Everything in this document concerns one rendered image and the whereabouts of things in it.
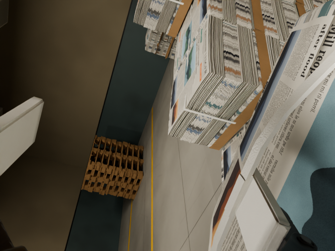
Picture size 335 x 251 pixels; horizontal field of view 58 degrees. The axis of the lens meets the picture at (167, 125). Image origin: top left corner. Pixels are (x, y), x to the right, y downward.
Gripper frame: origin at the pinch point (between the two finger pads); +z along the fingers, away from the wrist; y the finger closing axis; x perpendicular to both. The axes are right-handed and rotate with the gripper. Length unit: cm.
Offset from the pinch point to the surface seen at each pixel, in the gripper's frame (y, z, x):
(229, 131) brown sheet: 37, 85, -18
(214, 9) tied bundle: 18, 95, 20
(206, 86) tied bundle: 20, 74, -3
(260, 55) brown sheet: 36, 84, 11
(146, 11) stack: -5, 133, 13
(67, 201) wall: -73, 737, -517
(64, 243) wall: -39, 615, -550
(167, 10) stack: 4, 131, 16
